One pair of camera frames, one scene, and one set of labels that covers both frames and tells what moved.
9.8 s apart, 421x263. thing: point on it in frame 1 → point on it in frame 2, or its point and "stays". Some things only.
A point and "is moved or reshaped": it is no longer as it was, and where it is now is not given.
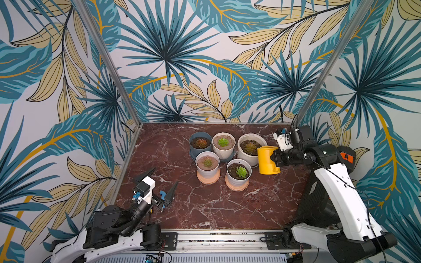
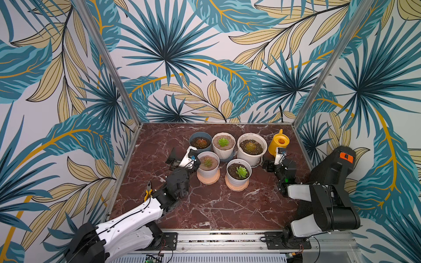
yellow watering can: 267,165 is moved or reshaped
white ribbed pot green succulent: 223,144 stays
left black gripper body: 159,202 → 176,161
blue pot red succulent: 199,142 stays
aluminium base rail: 269,241 stays
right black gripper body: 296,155 → 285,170
